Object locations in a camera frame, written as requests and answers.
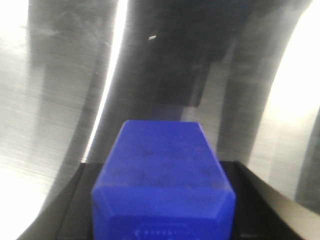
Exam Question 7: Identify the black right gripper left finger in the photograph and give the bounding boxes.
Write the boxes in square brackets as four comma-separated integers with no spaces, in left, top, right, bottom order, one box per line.
[18,163,103,240]

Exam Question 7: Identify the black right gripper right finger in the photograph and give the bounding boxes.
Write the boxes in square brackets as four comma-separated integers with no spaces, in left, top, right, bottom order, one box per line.
[220,161,320,240]

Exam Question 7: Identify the blue bottle with cap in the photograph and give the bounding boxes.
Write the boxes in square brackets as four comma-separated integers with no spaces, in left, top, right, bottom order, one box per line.
[91,120,236,240]

